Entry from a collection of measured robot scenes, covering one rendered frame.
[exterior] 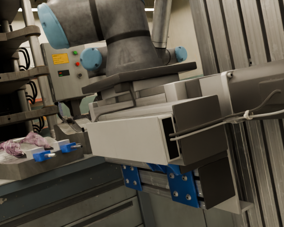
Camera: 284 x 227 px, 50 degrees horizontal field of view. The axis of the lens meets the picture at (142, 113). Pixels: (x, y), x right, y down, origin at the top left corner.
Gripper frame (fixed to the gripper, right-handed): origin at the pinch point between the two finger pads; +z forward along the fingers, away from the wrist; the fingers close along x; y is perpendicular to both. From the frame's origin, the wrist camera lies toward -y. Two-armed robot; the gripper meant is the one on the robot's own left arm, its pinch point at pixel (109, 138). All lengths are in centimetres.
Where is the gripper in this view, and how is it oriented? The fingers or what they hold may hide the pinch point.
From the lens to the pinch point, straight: 121.3
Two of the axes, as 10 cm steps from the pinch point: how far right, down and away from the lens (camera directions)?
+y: 5.7, -0.8, -8.2
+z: 2.1, 9.8, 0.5
